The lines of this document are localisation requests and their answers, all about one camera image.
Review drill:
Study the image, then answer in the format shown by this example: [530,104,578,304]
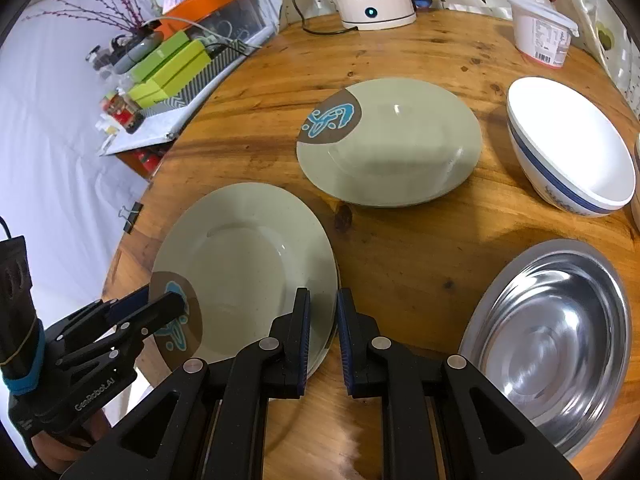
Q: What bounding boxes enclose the black binder clip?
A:
[120,201,145,233]

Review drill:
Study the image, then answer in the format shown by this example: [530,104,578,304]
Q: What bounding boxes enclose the black kettle cable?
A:
[289,0,347,37]

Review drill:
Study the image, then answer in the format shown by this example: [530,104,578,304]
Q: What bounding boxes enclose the grey gadget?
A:
[115,35,164,69]

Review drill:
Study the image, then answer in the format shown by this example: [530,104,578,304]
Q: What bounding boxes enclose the green plate with brown patch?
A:
[296,78,482,207]
[150,183,340,380]

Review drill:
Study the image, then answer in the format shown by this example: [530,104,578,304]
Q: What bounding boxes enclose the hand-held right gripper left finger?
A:
[60,287,313,480]

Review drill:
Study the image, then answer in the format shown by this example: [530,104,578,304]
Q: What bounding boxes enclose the white plastic tub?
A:
[506,0,580,69]

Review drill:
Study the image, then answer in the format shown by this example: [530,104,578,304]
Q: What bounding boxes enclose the small red box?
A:
[102,92,146,134]

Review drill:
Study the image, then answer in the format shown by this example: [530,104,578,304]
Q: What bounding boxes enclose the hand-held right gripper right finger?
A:
[336,287,583,480]

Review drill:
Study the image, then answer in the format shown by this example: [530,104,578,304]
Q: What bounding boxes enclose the white board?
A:
[100,110,187,157]

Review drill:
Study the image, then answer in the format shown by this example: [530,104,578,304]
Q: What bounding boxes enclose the person's left hand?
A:
[30,410,113,473]

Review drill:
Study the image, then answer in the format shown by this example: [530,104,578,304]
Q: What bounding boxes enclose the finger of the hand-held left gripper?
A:
[44,296,153,343]
[52,292,186,367]

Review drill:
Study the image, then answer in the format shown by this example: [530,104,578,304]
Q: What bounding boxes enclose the green box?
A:
[150,40,213,92]
[131,31,193,83]
[127,82,176,109]

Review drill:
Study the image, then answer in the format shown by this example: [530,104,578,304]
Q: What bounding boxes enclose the white round plate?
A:
[506,77,637,218]

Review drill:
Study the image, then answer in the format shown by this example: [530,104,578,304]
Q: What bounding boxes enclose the white ceramic bowl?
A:
[632,132,640,233]

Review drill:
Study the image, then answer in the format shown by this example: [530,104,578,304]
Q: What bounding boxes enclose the stainless steel bowl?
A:
[458,240,632,460]

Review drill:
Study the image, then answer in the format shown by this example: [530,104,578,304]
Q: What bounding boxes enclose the green boxes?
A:
[135,40,251,117]

